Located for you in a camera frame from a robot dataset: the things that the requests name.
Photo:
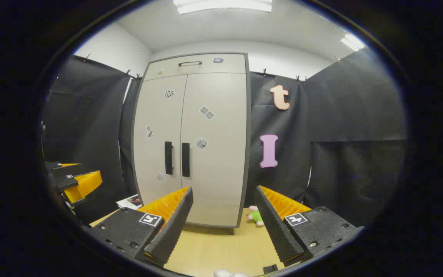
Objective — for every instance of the ceiling light panel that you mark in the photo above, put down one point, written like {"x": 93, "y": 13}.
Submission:
{"x": 221, "y": 5}
{"x": 353, "y": 42}

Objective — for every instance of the pink green plush toy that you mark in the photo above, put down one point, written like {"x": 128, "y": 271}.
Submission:
{"x": 258, "y": 217}

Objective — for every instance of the grey double-door shoe cabinet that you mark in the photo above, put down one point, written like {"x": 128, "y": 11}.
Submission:
{"x": 249, "y": 115}

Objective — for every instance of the black backdrop cloth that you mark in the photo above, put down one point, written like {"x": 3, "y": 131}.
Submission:
{"x": 340, "y": 115}

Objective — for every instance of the grey cabinet drawer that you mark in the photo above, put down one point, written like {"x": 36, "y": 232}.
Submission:
{"x": 206, "y": 71}

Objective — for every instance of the printed photo booklet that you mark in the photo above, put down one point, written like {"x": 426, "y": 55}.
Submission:
{"x": 129, "y": 201}

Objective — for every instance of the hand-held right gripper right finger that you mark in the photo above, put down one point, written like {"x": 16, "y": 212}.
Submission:
{"x": 275, "y": 227}

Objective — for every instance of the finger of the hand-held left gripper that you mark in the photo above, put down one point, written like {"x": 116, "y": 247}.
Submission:
{"x": 54, "y": 165}
{"x": 64, "y": 181}

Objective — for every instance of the white rounded object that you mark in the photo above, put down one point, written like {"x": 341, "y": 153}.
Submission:
{"x": 229, "y": 274}

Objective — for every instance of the shoe cabinet door square stickers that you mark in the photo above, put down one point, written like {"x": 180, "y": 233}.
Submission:
{"x": 221, "y": 161}

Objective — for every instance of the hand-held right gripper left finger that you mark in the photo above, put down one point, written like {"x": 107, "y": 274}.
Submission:
{"x": 175, "y": 227}

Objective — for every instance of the shoe cabinet door checkered sticker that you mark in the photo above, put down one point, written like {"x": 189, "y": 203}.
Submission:
{"x": 156, "y": 115}

